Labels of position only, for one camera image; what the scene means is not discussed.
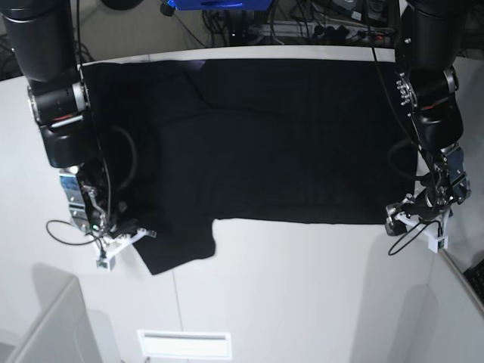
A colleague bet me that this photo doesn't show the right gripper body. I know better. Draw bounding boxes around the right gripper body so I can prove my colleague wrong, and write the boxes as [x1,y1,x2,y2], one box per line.
[86,202,138,239]

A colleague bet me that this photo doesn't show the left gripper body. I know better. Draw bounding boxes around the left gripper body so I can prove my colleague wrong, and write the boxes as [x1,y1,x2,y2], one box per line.
[401,188,450,222]

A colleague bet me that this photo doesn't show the black T-shirt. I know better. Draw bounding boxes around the black T-shirt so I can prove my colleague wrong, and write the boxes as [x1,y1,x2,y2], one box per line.
[85,59,417,275]

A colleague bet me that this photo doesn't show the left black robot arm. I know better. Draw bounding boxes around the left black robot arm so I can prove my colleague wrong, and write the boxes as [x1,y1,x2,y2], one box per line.
[386,1,471,236]

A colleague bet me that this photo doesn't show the black keyboard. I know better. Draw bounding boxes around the black keyboard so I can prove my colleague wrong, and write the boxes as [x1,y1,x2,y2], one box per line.
[464,260,484,303]

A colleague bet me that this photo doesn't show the white slotted table grommet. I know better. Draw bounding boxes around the white slotted table grommet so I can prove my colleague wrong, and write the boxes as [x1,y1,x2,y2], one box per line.
[137,330,233,360]

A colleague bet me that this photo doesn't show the grey left partition panel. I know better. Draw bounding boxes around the grey left partition panel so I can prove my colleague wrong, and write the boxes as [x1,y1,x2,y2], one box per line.
[1,264,122,362]

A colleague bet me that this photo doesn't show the grey partition panel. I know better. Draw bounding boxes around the grey partition panel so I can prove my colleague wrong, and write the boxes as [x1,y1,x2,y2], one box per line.
[392,247,484,363]
[1,264,122,362]

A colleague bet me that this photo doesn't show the grey right partition panel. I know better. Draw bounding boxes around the grey right partition panel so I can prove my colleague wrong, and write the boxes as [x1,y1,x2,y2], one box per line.
[392,247,484,363]

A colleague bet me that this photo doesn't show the blue box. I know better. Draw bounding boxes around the blue box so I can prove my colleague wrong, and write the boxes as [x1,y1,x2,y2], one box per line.
[168,0,272,11]

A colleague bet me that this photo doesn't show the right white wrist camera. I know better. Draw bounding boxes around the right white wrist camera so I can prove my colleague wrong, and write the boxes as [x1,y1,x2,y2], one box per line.
[95,228,148,271]

